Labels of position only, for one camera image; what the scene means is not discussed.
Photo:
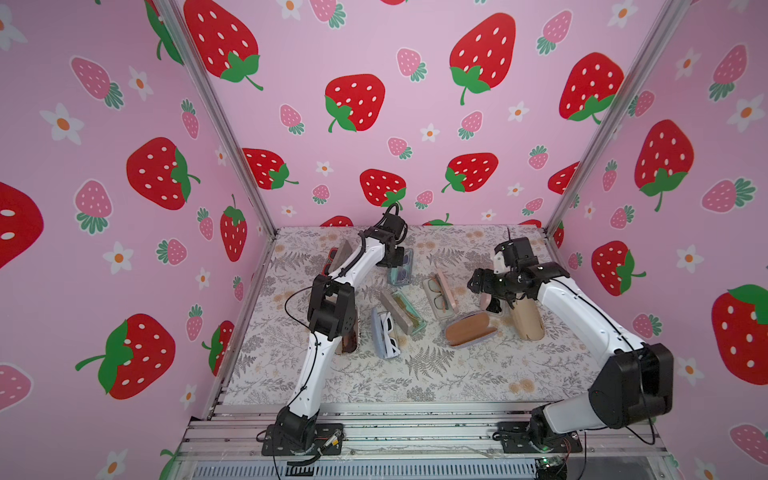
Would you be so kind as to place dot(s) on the grey case with red glasses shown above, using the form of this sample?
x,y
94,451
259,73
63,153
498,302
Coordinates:
x,y
337,257

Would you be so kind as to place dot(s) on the grey case tan interior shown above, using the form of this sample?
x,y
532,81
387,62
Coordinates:
x,y
469,329

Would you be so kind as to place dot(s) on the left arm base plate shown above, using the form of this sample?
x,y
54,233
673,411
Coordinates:
x,y
312,442

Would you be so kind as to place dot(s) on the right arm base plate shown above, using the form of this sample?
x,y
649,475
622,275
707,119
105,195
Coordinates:
x,y
518,437

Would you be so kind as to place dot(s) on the grey case mint interior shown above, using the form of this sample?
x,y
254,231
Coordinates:
x,y
403,312

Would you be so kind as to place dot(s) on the floral table mat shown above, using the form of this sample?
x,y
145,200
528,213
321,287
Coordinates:
x,y
502,368

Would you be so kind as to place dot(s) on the electronics board with cables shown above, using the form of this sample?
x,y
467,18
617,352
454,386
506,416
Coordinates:
x,y
551,468

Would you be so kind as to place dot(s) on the blue-grey case purple glasses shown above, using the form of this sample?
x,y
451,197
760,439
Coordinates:
x,y
402,275

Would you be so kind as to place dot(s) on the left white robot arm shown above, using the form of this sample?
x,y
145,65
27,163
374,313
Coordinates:
x,y
331,313

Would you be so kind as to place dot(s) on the light blue case white glasses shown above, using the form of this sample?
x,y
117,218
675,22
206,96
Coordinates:
x,y
385,344

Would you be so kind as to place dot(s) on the aluminium rail frame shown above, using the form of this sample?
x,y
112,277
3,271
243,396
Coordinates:
x,y
409,441

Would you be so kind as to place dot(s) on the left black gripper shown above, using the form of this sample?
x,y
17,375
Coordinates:
x,y
399,257

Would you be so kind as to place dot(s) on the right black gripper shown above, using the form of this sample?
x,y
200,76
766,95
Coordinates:
x,y
485,283

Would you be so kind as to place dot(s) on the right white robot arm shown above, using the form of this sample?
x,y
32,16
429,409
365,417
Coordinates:
x,y
635,381

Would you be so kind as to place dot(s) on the pink case black glasses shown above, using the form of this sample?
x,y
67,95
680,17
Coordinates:
x,y
485,301

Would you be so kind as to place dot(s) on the pink case round glasses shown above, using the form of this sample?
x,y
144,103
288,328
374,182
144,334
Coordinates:
x,y
440,297

